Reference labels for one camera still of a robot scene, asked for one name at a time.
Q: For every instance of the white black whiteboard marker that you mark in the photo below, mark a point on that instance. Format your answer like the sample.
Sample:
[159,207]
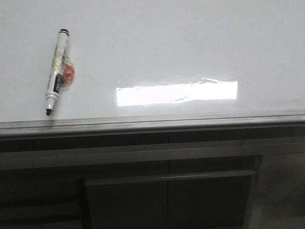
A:
[57,69]

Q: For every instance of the white whiteboard with grey frame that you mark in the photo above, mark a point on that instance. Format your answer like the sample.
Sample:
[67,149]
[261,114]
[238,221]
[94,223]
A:
[152,65]

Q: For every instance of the grey metal table frame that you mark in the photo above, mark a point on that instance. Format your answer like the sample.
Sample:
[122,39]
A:
[234,184]

